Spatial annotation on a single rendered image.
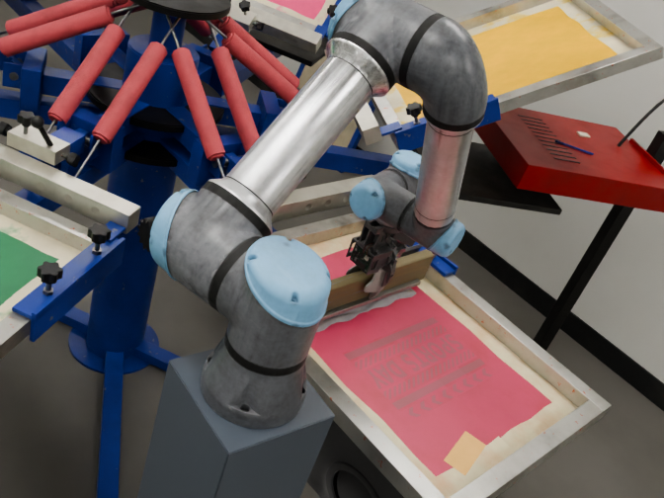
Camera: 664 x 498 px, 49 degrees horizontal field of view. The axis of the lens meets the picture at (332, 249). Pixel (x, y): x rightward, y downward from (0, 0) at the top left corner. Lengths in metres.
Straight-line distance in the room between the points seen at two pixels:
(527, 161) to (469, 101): 1.30
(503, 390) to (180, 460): 0.80
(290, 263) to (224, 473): 0.30
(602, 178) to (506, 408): 1.11
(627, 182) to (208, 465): 1.87
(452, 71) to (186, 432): 0.63
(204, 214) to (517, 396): 0.93
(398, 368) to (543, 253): 2.25
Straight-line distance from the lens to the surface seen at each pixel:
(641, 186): 2.64
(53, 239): 1.69
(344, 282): 1.59
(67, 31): 2.10
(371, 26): 1.10
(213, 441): 1.03
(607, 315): 3.69
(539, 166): 2.40
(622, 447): 3.38
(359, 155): 2.42
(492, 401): 1.64
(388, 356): 1.61
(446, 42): 1.07
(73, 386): 2.67
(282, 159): 1.02
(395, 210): 1.39
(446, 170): 1.21
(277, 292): 0.90
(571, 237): 3.68
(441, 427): 1.52
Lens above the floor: 1.97
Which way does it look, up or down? 33 degrees down
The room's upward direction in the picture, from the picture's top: 20 degrees clockwise
